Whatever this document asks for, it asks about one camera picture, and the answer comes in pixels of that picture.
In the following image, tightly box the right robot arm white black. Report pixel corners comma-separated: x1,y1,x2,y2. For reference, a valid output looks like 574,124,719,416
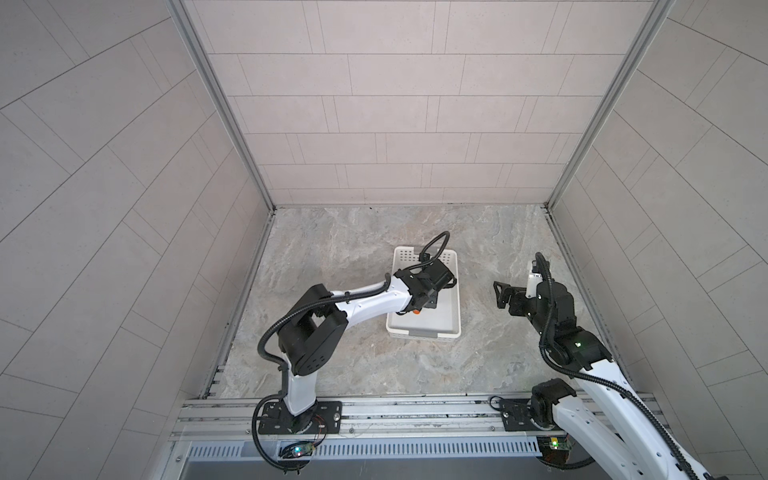
493,273,712,479

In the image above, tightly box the left green circuit board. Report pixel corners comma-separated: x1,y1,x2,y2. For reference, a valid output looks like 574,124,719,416
279,442,315,459

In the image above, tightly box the green circuit board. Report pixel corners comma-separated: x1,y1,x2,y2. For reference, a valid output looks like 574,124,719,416
279,442,315,459
537,436,572,465

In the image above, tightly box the left black cable conduit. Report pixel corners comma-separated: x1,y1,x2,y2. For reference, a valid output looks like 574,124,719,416
416,230,451,265

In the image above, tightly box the right black cable conduit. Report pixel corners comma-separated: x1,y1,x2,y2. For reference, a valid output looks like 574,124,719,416
533,251,703,480

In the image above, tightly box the right green circuit board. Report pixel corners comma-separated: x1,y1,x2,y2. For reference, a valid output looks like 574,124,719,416
537,436,572,465

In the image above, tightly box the white plastic bin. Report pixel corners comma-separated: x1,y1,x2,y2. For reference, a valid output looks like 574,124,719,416
386,249,462,341

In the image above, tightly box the right corner aluminium post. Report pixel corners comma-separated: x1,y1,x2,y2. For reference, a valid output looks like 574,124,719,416
545,0,675,212

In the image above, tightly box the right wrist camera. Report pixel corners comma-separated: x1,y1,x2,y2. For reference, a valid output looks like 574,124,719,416
526,271,542,298

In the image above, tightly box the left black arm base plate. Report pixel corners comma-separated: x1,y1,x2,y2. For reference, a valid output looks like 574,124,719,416
257,401,343,435

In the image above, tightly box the corner aluminium post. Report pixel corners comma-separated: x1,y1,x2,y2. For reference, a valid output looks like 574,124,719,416
545,0,675,212
166,0,276,216

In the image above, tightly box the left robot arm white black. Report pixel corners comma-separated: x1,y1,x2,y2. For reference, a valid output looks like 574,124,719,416
257,259,458,433

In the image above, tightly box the black cable conduit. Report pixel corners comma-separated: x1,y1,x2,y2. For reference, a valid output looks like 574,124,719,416
416,230,451,265
533,251,703,480

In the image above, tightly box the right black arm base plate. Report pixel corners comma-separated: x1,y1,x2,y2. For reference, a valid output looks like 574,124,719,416
493,398,555,432

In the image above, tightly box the left corner aluminium post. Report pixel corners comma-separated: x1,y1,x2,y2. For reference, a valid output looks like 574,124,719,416
166,0,276,216

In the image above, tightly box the aluminium mounting rail frame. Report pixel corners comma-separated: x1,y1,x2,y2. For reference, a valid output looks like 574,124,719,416
149,392,691,480

